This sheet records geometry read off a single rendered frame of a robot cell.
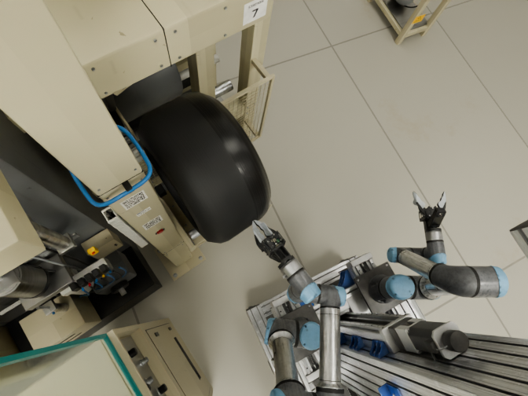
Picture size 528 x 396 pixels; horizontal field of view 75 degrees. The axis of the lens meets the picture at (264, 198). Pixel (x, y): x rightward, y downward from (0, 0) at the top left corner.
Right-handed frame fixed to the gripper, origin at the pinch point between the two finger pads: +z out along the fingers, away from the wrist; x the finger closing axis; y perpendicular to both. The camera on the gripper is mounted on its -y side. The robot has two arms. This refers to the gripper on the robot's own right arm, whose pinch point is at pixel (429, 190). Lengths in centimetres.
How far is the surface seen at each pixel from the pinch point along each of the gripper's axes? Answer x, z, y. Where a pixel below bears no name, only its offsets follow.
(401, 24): 46, 198, 100
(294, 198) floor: -58, 28, 100
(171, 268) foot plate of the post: -147, -28, 86
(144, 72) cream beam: -113, 11, -76
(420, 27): 66, 199, 104
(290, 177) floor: -61, 46, 99
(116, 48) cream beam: -116, 9, -88
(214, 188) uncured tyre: -96, -16, -51
